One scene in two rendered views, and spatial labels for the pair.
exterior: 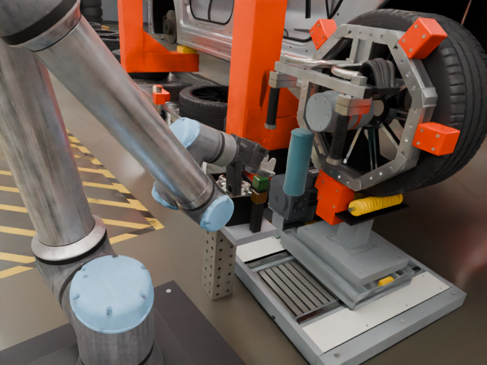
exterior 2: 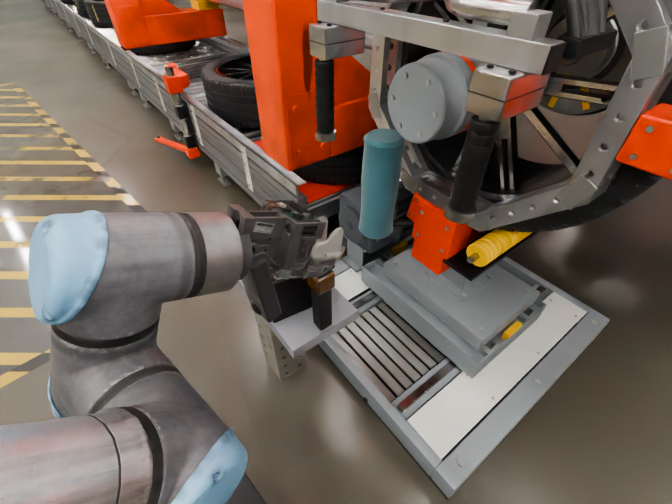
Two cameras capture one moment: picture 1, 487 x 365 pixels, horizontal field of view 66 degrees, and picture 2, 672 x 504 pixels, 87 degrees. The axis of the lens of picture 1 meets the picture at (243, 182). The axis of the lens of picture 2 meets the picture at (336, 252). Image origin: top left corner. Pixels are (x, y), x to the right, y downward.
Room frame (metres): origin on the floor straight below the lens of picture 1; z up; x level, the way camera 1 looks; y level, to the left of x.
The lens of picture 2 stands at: (0.62, -0.05, 1.07)
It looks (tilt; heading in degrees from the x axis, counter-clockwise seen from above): 42 degrees down; 356
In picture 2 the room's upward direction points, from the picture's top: straight up
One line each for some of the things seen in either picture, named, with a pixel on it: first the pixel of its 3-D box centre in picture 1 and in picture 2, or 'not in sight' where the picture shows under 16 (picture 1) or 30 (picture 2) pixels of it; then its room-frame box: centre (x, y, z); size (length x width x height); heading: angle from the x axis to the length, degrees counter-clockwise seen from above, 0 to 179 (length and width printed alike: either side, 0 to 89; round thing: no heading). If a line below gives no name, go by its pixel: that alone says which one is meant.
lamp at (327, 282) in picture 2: (259, 195); (320, 278); (1.08, -0.06, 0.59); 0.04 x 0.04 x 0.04; 33
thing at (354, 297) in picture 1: (343, 256); (447, 291); (1.43, -0.50, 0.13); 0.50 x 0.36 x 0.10; 33
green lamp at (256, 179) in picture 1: (260, 182); not in sight; (1.08, -0.06, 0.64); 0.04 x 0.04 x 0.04; 33
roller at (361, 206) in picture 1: (376, 202); (507, 235); (1.27, -0.52, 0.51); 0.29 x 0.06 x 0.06; 123
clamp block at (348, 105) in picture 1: (354, 103); (508, 87); (1.06, -0.29, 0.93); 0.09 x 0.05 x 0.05; 123
